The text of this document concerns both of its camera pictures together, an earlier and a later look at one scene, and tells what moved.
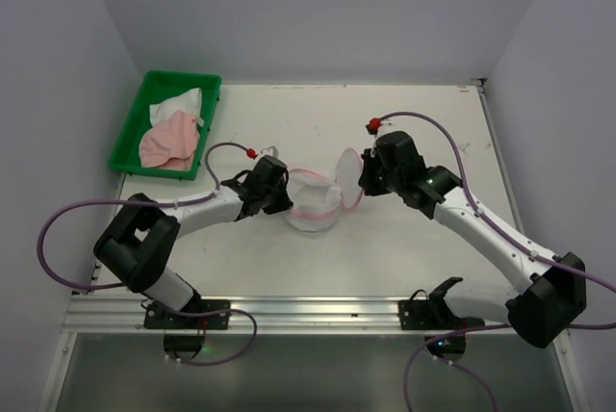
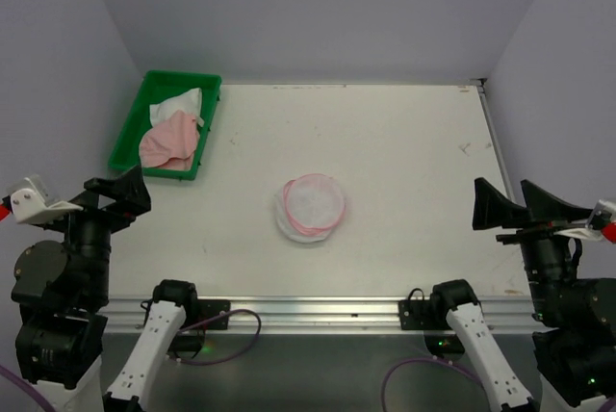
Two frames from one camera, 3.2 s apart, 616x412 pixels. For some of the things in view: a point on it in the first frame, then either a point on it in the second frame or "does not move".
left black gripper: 277,189 → 91,209
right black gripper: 371,176 → 537,232
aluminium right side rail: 500,158 does not move
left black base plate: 221,321 does not move
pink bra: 171,143 does not move
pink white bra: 189,102 does not move
